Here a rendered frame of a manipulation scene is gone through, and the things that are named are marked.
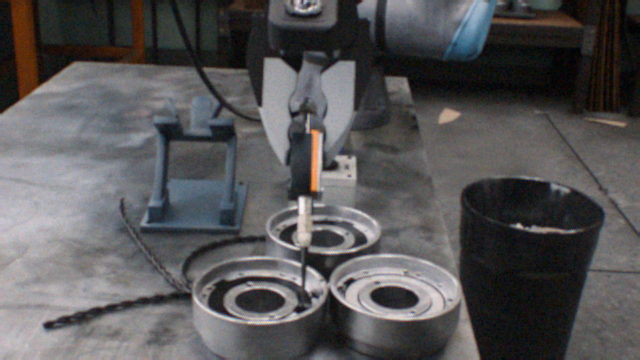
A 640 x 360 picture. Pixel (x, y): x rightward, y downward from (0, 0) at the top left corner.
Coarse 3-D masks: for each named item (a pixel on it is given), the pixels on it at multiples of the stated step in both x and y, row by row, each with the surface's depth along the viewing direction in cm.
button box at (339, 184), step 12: (324, 168) 85; (336, 168) 86; (348, 168) 86; (324, 180) 83; (336, 180) 83; (348, 180) 83; (324, 192) 84; (336, 192) 84; (348, 192) 84; (288, 204) 84; (336, 204) 84; (348, 204) 84
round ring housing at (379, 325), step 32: (384, 256) 68; (384, 288) 66; (416, 288) 65; (448, 288) 65; (352, 320) 60; (384, 320) 59; (416, 320) 59; (448, 320) 60; (384, 352) 60; (416, 352) 61
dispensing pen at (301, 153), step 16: (304, 112) 65; (304, 128) 64; (304, 144) 62; (304, 160) 62; (304, 176) 62; (288, 192) 62; (304, 192) 62; (304, 208) 63; (304, 224) 62; (304, 240) 62; (304, 256) 62; (304, 272) 62; (304, 288) 62
